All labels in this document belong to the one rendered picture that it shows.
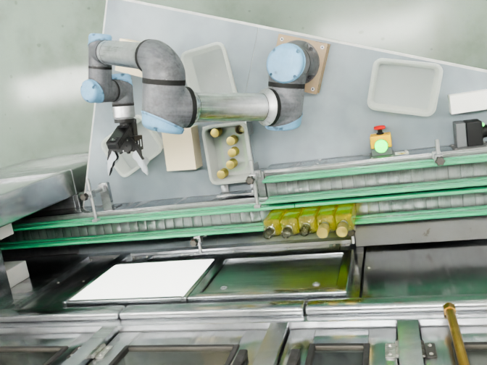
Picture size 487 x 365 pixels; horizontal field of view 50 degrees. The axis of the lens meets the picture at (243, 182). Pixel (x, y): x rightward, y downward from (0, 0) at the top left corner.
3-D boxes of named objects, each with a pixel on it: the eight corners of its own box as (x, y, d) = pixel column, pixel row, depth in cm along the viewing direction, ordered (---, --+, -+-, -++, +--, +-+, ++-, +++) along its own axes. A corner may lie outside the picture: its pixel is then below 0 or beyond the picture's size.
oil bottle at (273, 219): (276, 219, 188) (263, 239, 168) (273, 205, 187) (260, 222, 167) (291, 219, 187) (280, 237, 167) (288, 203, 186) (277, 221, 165)
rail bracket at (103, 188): (112, 209, 215) (82, 226, 194) (104, 170, 212) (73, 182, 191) (122, 208, 214) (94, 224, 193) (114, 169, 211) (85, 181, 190)
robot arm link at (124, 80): (101, 74, 177) (119, 74, 184) (105, 107, 179) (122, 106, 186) (119, 72, 173) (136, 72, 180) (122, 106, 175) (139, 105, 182)
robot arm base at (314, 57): (277, 39, 178) (270, 38, 169) (321, 40, 175) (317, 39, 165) (275, 84, 182) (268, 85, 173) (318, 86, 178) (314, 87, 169)
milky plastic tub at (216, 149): (217, 180, 204) (210, 185, 196) (207, 124, 200) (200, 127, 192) (259, 176, 199) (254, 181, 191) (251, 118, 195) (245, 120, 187)
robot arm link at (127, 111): (127, 106, 176) (106, 107, 178) (129, 119, 177) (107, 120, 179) (138, 105, 183) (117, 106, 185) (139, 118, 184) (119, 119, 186)
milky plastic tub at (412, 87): (374, 56, 181) (374, 56, 173) (441, 64, 176) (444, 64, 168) (366, 106, 185) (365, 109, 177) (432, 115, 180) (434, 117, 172)
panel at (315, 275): (114, 270, 199) (63, 311, 167) (113, 263, 198) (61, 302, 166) (354, 257, 174) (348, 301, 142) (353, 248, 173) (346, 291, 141)
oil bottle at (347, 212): (340, 215, 182) (335, 234, 162) (338, 199, 181) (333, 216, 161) (356, 214, 180) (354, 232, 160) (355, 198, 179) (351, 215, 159)
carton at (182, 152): (174, 167, 208) (167, 171, 201) (169, 127, 205) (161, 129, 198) (202, 165, 205) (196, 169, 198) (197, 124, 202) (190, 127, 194)
